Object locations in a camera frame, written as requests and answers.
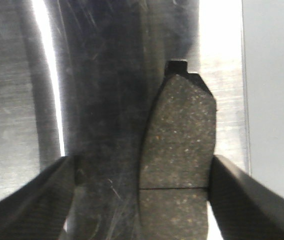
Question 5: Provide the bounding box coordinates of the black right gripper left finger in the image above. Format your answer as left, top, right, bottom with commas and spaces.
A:
0, 157, 75, 240

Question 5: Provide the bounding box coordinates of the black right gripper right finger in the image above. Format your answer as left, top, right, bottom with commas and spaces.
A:
208, 155, 284, 240

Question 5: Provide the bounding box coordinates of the brake pad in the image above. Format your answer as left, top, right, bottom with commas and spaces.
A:
138, 60, 216, 240

